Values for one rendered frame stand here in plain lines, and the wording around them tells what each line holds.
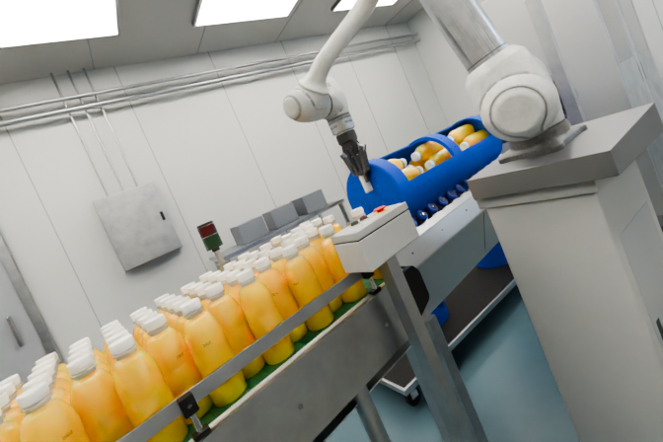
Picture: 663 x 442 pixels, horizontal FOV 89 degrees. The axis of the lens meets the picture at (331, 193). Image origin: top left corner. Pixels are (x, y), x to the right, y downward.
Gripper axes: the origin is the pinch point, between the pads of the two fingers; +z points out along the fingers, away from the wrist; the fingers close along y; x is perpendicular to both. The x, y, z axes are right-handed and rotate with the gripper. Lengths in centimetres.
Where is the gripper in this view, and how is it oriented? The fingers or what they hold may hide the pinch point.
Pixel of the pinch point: (366, 183)
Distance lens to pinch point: 127.0
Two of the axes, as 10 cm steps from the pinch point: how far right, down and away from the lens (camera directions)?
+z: 3.9, 9.2, 0.5
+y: 5.8, -2.0, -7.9
